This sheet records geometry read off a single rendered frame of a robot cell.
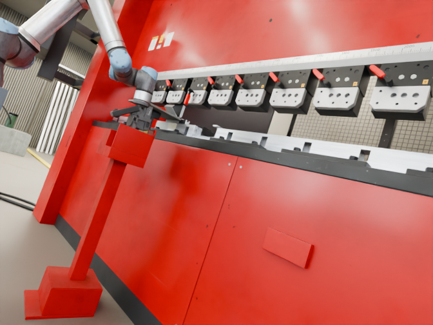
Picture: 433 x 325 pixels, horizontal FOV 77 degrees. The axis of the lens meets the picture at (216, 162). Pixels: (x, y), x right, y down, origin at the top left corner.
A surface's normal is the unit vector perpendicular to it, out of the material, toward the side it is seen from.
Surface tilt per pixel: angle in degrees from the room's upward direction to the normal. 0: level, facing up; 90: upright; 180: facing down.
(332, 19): 90
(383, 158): 90
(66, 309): 90
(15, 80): 90
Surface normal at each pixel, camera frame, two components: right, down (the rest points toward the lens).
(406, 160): -0.65, -0.28
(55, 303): 0.59, 0.13
